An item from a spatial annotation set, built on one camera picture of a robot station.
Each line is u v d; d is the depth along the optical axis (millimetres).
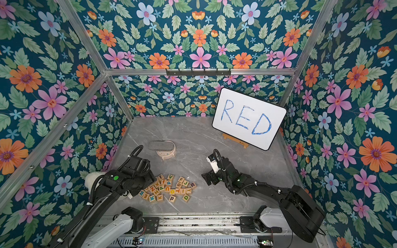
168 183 854
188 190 822
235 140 1014
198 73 929
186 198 801
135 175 587
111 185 495
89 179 680
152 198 799
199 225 750
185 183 846
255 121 915
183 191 820
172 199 799
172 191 820
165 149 958
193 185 841
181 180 861
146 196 805
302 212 396
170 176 878
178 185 841
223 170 627
